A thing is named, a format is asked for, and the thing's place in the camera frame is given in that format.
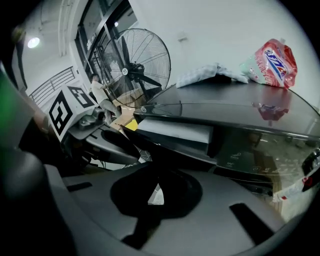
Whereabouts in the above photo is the round ceiling light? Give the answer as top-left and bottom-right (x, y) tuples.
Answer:
(27, 37), (41, 49)

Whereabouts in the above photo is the person's left forearm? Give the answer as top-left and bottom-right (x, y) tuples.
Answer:
(27, 98), (55, 136)

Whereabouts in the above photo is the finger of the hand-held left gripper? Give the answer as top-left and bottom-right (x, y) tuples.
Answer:
(86, 129), (141, 171)
(99, 123), (133, 141)

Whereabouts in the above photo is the large black standing fan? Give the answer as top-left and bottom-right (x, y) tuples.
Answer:
(99, 27), (172, 108)

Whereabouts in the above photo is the white detergent drawer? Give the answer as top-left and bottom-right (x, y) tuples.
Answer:
(119, 118), (218, 167)

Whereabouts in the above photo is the red and green detergent pouch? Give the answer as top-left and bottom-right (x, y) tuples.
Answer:
(238, 38), (298, 89)

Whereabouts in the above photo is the large cardboard box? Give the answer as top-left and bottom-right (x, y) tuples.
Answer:
(109, 104), (137, 132)

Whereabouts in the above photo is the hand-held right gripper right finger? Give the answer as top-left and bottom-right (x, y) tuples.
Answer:
(154, 169), (286, 253)

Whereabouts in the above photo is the pack of clear plastic bottles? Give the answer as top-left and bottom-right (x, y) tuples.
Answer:
(271, 174), (320, 203)

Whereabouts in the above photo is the checkered cloth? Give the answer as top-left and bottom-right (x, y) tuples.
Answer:
(175, 62), (250, 89)

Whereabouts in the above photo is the metal railing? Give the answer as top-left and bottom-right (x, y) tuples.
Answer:
(28, 66), (76, 106)

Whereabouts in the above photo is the black window frame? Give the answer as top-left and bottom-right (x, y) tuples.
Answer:
(74, 0), (138, 83)

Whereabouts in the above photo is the flat cardboard box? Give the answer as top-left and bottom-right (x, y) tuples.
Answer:
(112, 88), (150, 108)

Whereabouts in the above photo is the black washing machine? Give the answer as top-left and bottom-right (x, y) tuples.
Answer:
(133, 82), (320, 198)

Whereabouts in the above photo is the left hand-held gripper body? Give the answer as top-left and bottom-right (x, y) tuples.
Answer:
(48, 83), (106, 144)

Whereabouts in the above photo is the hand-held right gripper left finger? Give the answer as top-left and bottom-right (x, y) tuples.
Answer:
(62, 163), (160, 251)

